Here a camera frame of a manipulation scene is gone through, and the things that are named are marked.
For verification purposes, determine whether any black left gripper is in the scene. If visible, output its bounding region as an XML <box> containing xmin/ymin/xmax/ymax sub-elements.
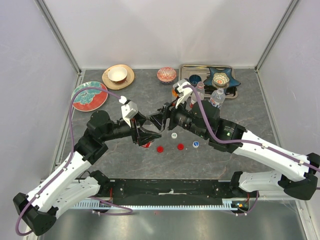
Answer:
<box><xmin>101</xmin><ymin>111</ymin><xmax>162</xmax><ymax>146</ymax></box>

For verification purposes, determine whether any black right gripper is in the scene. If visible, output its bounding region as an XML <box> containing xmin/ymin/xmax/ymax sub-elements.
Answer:
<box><xmin>147</xmin><ymin>95</ymin><xmax>209</xmax><ymax>139</ymax></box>

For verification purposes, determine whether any small red-cap clear bottle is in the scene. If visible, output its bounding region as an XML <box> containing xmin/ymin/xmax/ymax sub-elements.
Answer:
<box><xmin>139</xmin><ymin>119</ymin><xmax>157</xmax><ymax>149</ymax></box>

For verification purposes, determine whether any white juice bottle cap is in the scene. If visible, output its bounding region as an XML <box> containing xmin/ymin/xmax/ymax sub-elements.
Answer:
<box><xmin>171</xmin><ymin>132</ymin><xmax>178</xmax><ymax>139</ymax></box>

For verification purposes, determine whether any orange juice bottle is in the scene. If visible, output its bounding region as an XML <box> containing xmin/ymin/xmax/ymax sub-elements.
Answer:
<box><xmin>171</xmin><ymin>87</ymin><xmax>178</xmax><ymax>99</ymax></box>

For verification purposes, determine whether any red bottle cap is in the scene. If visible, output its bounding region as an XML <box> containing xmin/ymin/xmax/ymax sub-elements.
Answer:
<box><xmin>177</xmin><ymin>143</ymin><xmax>184</xmax><ymax>150</ymax></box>
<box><xmin>156</xmin><ymin>146</ymin><xmax>164</xmax><ymax>153</ymax></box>

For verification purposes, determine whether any blue white Pocari cap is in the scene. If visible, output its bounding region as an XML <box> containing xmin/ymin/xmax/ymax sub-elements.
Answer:
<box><xmin>192</xmin><ymin>141</ymin><xmax>200</xmax><ymax>148</ymax></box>

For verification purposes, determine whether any tall red-cap clear bottle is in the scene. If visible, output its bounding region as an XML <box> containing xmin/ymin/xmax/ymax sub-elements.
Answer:
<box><xmin>189</xmin><ymin>81</ymin><xmax>205</xmax><ymax>108</ymax></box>

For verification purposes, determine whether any clear Pocari Sweat bottle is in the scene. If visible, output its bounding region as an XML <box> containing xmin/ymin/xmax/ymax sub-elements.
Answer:
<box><xmin>209</xmin><ymin>88</ymin><xmax>226</xmax><ymax>109</ymax></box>

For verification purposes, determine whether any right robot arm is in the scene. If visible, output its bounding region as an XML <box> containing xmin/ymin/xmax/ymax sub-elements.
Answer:
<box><xmin>148</xmin><ymin>100</ymin><xmax>320</xmax><ymax>201</ymax></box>

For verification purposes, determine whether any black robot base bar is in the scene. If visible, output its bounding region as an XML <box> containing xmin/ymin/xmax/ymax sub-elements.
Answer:
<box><xmin>95</xmin><ymin>178</ymin><xmax>257</xmax><ymax>204</ymax></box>

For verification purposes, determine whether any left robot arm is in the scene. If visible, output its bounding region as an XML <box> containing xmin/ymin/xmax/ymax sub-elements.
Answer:
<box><xmin>13</xmin><ymin>110</ymin><xmax>166</xmax><ymax>236</ymax></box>

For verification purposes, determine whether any red patterned bowl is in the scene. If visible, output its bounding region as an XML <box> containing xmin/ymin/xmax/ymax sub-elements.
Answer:
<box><xmin>156</xmin><ymin>67</ymin><xmax>177</xmax><ymax>84</ymax></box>

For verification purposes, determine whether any blue ceramic cup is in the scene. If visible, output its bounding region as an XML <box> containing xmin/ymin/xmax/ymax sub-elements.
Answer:
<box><xmin>188</xmin><ymin>74</ymin><xmax>202</xmax><ymax>87</ymax></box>

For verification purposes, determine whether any steel tray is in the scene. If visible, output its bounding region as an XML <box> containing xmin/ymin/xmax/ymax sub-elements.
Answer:
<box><xmin>179</xmin><ymin>64</ymin><xmax>238</xmax><ymax>99</ymax></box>

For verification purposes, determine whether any red white tea cup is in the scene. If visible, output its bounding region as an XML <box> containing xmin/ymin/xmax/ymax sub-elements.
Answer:
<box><xmin>107</xmin><ymin>66</ymin><xmax>128</xmax><ymax>84</ymax></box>

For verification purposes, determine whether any tan saucer plate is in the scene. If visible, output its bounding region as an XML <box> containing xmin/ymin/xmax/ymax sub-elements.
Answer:
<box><xmin>102</xmin><ymin>64</ymin><xmax>135</xmax><ymax>90</ymax></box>

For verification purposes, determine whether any red teal floral plate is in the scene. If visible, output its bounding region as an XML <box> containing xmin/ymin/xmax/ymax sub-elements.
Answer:
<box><xmin>71</xmin><ymin>81</ymin><xmax>108</xmax><ymax>112</ymax></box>

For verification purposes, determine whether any patterned flower bowl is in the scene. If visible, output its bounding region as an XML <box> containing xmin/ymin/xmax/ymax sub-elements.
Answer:
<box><xmin>212</xmin><ymin>72</ymin><xmax>230</xmax><ymax>89</ymax></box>

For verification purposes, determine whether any blue star-shaped dish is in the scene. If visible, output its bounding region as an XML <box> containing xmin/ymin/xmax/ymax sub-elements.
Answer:
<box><xmin>203</xmin><ymin>66</ymin><xmax>241</xmax><ymax>88</ymax></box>

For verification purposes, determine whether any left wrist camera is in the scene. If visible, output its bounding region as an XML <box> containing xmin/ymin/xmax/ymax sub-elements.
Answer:
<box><xmin>119</xmin><ymin>96</ymin><xmax>138</xmax><ymax>128</ymax></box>

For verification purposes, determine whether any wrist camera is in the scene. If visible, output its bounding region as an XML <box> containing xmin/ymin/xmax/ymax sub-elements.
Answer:
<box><xmin>119</xmin><ymin>96</ymin><xmax>138</xmax><ymax>128</ymax></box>
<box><xmin>173</xmin><ymin>78</ymin><xmax>196</xmax><ymax>109</ymax></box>

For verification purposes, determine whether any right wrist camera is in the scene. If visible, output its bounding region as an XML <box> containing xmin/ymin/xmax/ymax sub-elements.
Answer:
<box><xmin>173</xmin><ymin>78</ymin><xmax>196</xmax><ymax>109</ymax></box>

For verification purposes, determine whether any slotted cable duct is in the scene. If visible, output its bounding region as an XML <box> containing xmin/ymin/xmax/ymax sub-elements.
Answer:
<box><xmin>71</xmin><ymin>199</ymin><xmax>245</xmax><ymax>211</ymax></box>

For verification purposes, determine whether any left aluminium frame post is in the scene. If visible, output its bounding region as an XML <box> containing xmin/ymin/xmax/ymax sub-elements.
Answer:
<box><xmin>34</xmin><ymin>0</ymin><xmax>82</xmax><ymax>76</ymax></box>

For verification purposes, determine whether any aluminium frame post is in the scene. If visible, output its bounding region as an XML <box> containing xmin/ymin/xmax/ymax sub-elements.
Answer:
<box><xmin>254</xmin><ymin>0</ymin><xmax>300</xmax><ymax>73</ymax></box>
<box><xmin>34</xmin><ymin>0</ymin><xmax>82</xmax><ymax>76</ymax></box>

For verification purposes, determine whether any right aluminium frame post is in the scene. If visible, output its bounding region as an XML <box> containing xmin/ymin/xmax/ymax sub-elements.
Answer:
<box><xmin>254</xmin><ymin>0</ymin><xmax>300</xmax><ymax>73</ymax></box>

